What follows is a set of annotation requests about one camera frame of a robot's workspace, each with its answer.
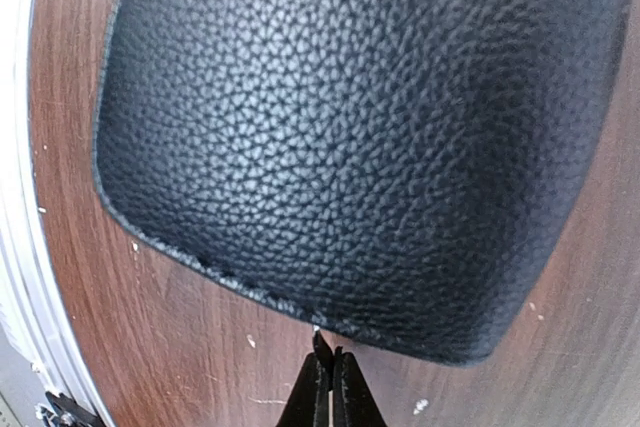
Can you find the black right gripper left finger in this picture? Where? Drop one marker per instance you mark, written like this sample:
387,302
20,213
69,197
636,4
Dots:
308,402

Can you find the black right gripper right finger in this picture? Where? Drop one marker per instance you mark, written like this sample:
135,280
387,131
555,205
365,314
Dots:
353,403

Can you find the black zippered tool case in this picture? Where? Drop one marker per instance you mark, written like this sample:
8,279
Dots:
395,171

